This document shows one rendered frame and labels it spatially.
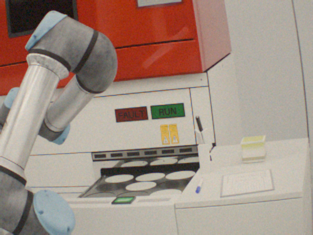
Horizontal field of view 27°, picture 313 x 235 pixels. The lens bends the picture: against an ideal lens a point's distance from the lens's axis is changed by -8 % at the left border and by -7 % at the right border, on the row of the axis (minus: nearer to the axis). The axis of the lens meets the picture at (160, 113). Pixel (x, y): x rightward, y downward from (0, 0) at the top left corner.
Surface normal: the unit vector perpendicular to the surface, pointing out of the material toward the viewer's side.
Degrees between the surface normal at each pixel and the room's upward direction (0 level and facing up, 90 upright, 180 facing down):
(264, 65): 90
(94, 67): 120
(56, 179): 90
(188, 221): 90
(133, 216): 90
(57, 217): 52
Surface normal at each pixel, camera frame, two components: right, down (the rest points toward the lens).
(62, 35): 0.40, -0.18
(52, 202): 0.63, -0.64
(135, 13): -0.24, 0.18
